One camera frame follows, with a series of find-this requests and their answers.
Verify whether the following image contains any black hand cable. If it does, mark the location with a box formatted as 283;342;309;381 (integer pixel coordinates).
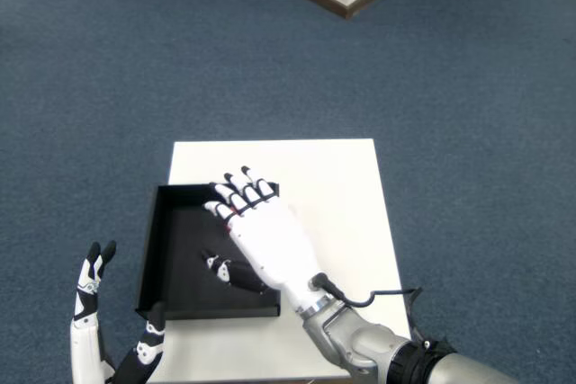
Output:
307;272;427;350

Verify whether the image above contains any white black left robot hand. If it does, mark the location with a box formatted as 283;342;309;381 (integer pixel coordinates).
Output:
68;240;166;384

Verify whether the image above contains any black open box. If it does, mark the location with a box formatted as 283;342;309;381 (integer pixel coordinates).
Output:
134;182;284;321

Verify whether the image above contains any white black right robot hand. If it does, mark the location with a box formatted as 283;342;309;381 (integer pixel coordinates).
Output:
200;165;338;315

